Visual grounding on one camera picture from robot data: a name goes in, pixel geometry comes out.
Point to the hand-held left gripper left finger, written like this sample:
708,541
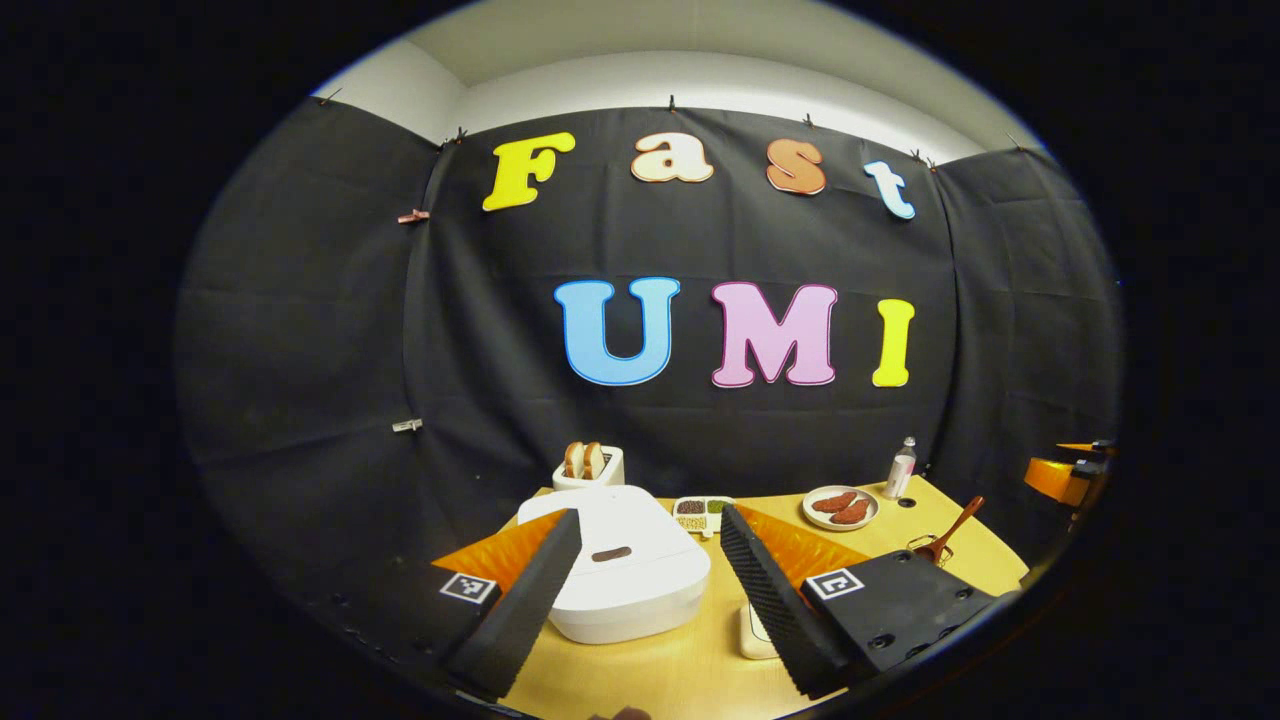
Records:
525,610

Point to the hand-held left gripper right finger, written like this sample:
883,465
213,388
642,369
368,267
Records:
775,610

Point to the white divided bean dish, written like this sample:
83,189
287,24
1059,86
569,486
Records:
703,512

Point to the brown wooden spoon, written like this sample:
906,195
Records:
960,520

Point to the white rice cooker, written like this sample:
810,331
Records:
640,590

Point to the red sausage piece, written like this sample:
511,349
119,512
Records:
850,513
835,502

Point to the silver clip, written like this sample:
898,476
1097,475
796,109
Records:
407,426

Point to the toasted bread slice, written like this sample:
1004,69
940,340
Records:
573,460
594,460

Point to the pink clothespin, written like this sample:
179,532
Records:
413,216

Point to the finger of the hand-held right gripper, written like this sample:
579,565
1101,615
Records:
1085,446
1055,480

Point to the black backdrop cloth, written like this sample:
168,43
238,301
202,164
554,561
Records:
700,240

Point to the white toaster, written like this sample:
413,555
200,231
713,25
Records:
612,468

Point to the clear bottle with pink label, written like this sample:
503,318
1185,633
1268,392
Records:
900,475

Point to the white round plate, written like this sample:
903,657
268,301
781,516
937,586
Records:
815,520

